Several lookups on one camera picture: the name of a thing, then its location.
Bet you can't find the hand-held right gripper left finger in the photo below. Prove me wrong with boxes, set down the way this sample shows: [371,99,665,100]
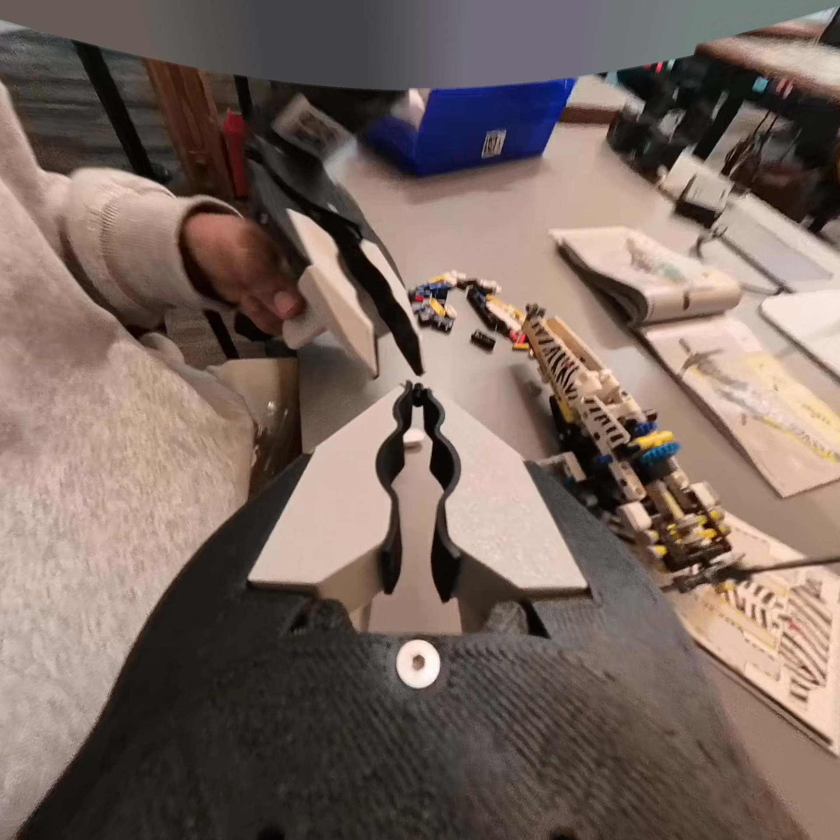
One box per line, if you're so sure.
[248,385,416,632]

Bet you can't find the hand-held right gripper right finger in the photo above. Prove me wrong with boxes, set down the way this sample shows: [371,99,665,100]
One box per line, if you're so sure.
[422,387,589,632]

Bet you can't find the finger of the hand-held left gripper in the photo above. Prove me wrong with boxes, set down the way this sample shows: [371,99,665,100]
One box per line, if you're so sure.
[286,209,382,380]
[341,238,426,376]

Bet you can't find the person's left forearm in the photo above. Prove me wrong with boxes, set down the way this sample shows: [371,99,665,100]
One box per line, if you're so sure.
[59,167,245,329]

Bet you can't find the pile of loose lego pieces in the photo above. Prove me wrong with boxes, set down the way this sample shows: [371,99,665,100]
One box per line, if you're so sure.
[408,269,532,352]

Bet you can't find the zebra striped lego helicopter model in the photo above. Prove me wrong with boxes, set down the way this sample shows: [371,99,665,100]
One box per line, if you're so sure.
[521,303,840,595]

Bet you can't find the person's left hand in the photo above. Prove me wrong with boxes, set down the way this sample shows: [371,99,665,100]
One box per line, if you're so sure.
[178,213,308,337]

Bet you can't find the red canister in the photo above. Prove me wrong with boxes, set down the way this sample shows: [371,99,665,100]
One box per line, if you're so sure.
[222,108,250,201]

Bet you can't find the clear plastic bag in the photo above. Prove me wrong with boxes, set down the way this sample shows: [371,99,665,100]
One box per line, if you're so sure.
[252,394,303,487]

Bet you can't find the blue plastic bin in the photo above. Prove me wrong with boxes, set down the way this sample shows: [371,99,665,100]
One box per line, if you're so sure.
[364,77,578,178]

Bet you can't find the open helicopter instruction booklet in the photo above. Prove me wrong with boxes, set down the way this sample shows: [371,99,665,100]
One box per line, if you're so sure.
[640,317,840,498]

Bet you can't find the zebra striped sticker sheet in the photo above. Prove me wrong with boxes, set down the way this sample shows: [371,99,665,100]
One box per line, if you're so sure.
[669,512,840,749]

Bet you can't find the dark office furniture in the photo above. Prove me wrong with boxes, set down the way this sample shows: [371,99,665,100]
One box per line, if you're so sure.
[604,20,840,227]

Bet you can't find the white flat rounded pad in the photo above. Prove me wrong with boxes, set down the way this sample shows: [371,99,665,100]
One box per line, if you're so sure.
[760,289,840,378]

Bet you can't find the grey flat device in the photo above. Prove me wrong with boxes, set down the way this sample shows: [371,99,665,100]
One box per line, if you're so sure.
[722,197,840,293]

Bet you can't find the wooden post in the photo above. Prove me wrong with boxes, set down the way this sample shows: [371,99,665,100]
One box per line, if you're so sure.
[144,59,234,198]

